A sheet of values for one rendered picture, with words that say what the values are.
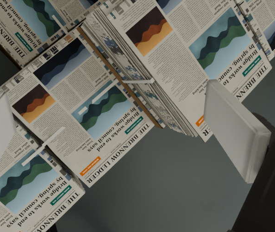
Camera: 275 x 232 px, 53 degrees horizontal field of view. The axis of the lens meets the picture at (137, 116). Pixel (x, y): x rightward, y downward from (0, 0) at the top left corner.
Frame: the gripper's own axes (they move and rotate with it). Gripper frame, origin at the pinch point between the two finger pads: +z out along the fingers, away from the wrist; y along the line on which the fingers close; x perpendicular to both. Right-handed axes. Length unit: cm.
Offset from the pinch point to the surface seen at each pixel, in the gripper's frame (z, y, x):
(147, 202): 122, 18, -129
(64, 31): 86, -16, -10
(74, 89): 58, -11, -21
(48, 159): 50, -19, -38
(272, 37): 55, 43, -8
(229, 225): 129, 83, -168
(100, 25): 48.3, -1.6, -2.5
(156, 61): 42.6, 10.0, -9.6
